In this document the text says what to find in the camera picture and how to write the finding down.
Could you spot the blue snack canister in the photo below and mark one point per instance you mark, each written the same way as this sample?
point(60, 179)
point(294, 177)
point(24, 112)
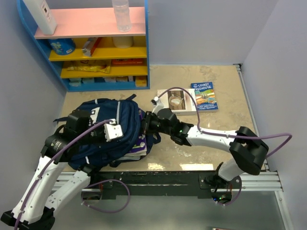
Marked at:
point(62, 46)

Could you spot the yellow snack packet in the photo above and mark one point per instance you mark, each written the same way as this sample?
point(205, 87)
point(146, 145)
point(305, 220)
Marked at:
point(90, 66)

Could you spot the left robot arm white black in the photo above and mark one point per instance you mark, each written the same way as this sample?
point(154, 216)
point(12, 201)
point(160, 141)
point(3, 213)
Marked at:
point(38, 207)

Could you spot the navy blue student backpack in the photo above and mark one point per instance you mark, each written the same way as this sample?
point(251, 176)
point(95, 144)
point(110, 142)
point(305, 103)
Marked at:
point(129, 115)

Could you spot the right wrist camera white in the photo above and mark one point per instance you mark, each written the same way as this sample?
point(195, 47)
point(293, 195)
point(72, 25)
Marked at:
point(157, 105)

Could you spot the white rectangular device box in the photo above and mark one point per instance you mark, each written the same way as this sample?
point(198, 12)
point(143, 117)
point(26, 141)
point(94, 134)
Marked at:
point(42, 15)

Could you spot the white coffee photo book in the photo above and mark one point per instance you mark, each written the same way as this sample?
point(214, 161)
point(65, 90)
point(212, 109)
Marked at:
point(178, 101)

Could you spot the white cylindrical jar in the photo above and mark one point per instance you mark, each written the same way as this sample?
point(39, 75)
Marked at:
point(123, 41)

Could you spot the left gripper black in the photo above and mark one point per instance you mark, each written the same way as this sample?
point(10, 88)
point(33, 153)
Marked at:
point(104, 137)

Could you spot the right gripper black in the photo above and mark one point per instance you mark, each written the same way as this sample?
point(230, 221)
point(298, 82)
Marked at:
point(146, 122)

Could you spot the orange white carton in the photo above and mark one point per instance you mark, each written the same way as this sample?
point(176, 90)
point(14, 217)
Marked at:
point(90, 46)

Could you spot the red flat box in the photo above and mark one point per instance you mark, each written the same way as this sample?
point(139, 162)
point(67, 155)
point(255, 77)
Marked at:
point(128, 61)

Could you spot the clear plastic water bottle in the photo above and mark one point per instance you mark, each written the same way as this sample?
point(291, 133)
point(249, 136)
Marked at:
point(122, 15)

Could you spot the purple paperback book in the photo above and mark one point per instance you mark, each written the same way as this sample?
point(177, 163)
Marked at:
point(139, 148)

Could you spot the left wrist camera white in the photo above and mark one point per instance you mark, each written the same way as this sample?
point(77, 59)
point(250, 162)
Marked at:
point(112, 130)

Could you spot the aluminium rail frame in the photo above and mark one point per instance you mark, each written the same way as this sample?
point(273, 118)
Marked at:
point(100, 132)

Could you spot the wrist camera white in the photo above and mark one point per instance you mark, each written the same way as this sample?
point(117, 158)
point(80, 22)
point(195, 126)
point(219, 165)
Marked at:
point(112, 130)
point(157, 105)

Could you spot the blue shelf unit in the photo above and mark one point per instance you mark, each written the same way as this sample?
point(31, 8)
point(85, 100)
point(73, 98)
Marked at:
point(80, 24)

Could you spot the blue treehouse book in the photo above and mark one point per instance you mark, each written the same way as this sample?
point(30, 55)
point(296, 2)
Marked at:
point(205, 96)

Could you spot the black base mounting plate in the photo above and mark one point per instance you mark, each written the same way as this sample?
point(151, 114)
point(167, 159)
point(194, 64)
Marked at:
point(162, 183)

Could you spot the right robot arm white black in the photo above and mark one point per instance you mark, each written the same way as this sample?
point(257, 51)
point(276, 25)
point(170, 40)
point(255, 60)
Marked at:
point(247, 150)

